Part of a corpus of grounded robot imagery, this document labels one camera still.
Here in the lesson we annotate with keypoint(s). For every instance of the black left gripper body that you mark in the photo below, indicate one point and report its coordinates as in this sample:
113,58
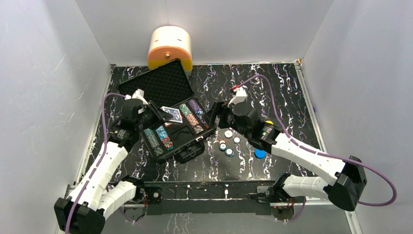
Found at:
152,112

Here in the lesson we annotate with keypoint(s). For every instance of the green chip stack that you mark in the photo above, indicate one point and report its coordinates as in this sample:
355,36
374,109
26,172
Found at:
185,110

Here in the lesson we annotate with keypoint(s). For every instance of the white blue five chip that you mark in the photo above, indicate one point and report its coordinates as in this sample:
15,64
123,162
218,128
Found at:
228,134

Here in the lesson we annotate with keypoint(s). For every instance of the orange blue chip stack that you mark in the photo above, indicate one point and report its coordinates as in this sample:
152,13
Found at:
194,123

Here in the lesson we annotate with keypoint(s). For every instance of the dark blue chip stack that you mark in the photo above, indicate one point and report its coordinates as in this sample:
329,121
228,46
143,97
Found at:
199,113

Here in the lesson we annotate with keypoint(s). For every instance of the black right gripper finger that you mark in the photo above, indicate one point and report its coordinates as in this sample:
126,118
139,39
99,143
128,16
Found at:
210,123
215,111

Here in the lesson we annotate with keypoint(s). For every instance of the purple chip stack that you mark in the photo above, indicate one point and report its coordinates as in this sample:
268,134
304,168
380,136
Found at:
196,107

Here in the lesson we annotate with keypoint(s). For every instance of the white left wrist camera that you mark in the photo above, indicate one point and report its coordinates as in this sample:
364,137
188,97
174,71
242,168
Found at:
139,95

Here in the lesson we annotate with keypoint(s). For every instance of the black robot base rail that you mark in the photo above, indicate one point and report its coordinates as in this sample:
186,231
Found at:
222,197

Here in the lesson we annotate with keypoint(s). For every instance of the blue yellow poker chip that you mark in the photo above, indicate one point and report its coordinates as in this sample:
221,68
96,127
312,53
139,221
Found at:
236,140

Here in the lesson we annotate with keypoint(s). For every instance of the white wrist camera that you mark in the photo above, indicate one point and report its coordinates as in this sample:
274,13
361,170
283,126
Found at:
139,95
238,95

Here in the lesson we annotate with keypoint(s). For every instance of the white and orange cylinder box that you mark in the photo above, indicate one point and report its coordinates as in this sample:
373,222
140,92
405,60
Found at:
168,43

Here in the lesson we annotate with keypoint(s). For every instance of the blue round button chip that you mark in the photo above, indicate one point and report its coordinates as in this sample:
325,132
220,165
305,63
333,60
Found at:
259,153

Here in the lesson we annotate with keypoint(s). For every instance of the black poker set case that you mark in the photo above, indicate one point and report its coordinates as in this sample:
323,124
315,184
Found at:
181,125

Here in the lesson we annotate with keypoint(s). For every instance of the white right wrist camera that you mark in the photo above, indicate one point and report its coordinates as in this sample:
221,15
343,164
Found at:
238,95

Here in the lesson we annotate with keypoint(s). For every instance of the blue poker card deck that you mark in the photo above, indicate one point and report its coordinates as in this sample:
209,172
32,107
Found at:
176,114

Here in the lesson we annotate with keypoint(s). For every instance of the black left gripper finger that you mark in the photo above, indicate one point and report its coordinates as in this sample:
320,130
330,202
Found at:
160,119
157,110

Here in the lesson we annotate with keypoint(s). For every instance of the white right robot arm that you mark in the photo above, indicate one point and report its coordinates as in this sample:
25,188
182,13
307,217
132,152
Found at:
339,181

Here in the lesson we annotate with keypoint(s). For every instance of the green blue fifty chip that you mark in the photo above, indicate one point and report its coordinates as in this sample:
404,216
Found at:
222,146
229,152

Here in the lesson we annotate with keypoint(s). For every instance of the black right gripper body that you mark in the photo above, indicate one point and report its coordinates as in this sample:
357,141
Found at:
227,120

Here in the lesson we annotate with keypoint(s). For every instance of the clear acrylic dealer button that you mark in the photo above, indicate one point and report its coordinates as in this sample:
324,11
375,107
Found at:
250,148

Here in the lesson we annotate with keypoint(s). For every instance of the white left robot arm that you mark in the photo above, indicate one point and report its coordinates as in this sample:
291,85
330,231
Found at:
88,206

